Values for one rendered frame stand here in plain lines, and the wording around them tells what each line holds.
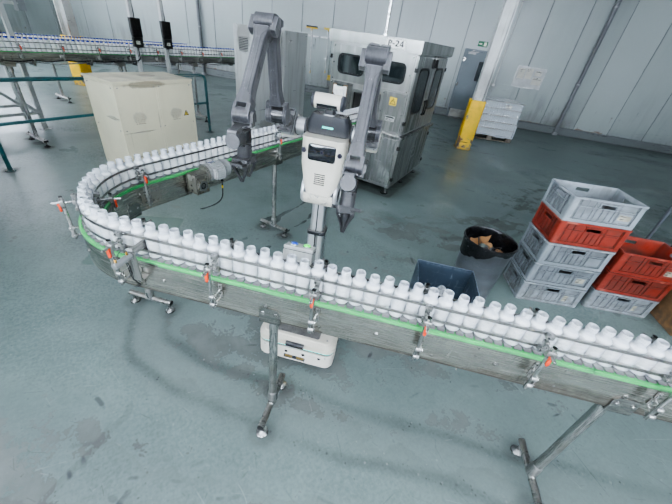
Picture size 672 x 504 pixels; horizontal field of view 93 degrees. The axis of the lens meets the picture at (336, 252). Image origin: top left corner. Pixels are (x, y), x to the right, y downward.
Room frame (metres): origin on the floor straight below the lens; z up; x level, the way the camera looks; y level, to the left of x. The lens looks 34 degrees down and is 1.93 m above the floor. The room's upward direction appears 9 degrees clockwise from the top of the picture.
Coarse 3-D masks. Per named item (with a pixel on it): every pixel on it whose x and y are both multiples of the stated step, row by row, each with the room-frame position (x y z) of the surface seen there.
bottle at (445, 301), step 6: (444, 294) 0.97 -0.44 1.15; (450, 294) 0.99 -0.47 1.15; (444, 300) 0.96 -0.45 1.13; (450, 300) 0.96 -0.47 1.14; (438, 306) 0.96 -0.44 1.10; (444, 306) 0.95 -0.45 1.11; (450, 306) 0.95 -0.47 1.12; (438, 312) 0.96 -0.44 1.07; (444, 312) 0.95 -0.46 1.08; (432, 318) 0.97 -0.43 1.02; (438, 318) 0.95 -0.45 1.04; (444, 318) 0.95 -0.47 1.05; (438, 324) 0.95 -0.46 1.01
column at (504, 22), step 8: (512, 0) 8.33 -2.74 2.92; (504, 8) 8.24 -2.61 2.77; (512, 8) 8.33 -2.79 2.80; (504, 16) 8.34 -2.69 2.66; (512, 16) 8.27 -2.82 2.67; (504, 24) 8.33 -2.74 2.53; (496, 32) 8.24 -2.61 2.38; (504, 32) 8.33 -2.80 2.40; (496, 40) 8.34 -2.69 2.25; (504, 40) 8.23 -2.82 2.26; (496, 48) 8.33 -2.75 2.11; (488, 56) 8.24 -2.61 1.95; (496, 56) 8.33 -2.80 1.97; (488, 64) 8.34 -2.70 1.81; (496, 64) 8.21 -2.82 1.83; (488, 72) 8.33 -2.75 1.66; (480, 80) 8.24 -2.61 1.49; (488, 80) 8.33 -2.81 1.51; (480, 88) 8.34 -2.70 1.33; (488, 88) 8.21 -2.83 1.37; (480, 96) 8.33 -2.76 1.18
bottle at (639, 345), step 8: (640, 336) 0.89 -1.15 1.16; (632, 344) 0.88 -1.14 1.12; (640, 344) 0.87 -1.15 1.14; (648, 344) 0.87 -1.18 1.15; (632, 352) 0.87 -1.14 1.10; (640, 352) 0.86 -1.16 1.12; (624, 360) 0.86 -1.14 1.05; (632, 360) 0.86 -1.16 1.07; (616, 368) 0.87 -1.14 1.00; (624, 368) 0.86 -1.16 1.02
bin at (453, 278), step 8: (416, 264) 1.50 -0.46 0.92; (424, 264) 1.50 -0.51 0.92; (432, 264) 1.50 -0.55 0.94; (440, 264) 1.49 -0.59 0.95; (416, 272) 1.42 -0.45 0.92; (424, 272) 1.50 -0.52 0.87; (432, 272) 1.49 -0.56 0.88; (440, 272) 1.49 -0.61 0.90; (448, 272) 1.48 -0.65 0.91; (456, 272) 1.48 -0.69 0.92; (464, 272) 1.47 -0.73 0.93; (472, 272) 1.47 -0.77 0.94; (416, 280) 1.35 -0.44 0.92; (424, 280) 1.50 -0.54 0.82; (432, 280) 1.49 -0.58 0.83; (440, 280) 1.49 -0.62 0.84; (448, 280) 1.48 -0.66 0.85; (456, 280) 1.48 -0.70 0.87; (464, 280) 1.47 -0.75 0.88; (472, 280) 1.42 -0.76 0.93; (448, 288) 1.48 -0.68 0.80; (456, 288) 1.47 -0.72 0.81; (464, 288) 1.47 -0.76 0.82; (472, 288) 1.37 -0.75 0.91; (456, 296) 1.47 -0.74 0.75; (472, 296) 1.32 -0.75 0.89; (456, 368) 1.01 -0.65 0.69
